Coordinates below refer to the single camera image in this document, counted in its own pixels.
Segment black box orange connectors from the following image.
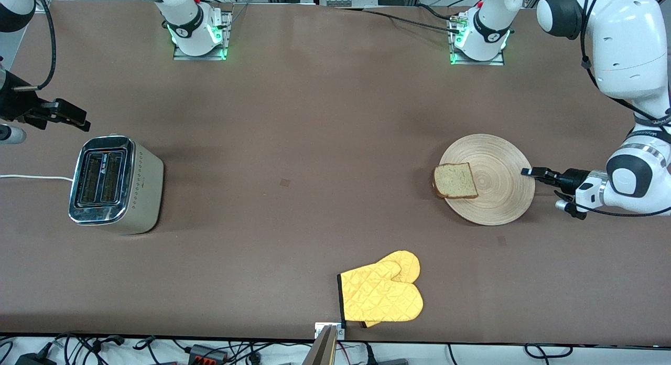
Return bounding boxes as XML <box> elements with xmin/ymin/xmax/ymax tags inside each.
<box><xmin>188</xmin><ymin>344</ymin><xmax>230</xmax><ymax>365</ymax></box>

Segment silver two-slot toaster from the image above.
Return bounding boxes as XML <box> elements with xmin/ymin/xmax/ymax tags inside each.
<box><xmin>68</xmin><ymin>135</ymin><xmax>165</xmax><ymax>235</ymax></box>

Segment yellow quilted oven mitt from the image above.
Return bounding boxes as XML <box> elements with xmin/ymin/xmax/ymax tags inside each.
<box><xmin>337</xmin><ymin>250</ymin><xmax>424</xmax><ymax>328</ymax></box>

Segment long black table cable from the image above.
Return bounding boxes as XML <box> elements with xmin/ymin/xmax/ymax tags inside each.
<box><xmin>335</xmin><ymin>7</ymin><xmax>463</xmax><ymax>33</ymax></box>

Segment white toaster power cord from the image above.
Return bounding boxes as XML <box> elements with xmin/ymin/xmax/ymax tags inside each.
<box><xmin>0</xmin><ymin>174</ymin><xmax>74</xmax><ymax>181</ymax></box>

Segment black power adapter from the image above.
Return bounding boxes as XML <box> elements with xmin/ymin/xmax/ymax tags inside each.
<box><xmin>15</xmin><ymin>353</ymin><xmax>57</xmax><ymax>365</ymax></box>

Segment aluminium camera mount post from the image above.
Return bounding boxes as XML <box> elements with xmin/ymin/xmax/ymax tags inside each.
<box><xmin>301</xmin><ymin>322</ymin><xmax>347</xmax><ymax>365</ymax></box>

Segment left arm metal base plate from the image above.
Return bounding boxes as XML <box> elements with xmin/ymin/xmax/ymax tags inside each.
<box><xmin>450</xmin><ymin>19</ymin><xmax>505</xmax><ymax>67</ymax></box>

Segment round wooden plate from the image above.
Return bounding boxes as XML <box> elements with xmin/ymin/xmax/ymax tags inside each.
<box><xmin>439</xmin><ymin>134</ymin><xmax>536</xmax><ymax>227</ymax></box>

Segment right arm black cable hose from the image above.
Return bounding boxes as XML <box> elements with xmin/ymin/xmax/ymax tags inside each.
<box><xmin>13</xmin><ymin>0</ymin><xmax>57</xmax><ymax>91</ymax></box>

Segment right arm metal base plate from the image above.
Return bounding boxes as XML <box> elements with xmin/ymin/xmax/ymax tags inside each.
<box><xmin>173</xmin><ymin>11</ymin><xmax>232</xmax><ymax>61</ymax></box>

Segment brown bread slice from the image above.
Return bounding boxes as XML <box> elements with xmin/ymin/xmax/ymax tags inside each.
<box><xmin>433</xmin><ymin>163</ymin><xmax>479</xmax><ymax>200</ymax></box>

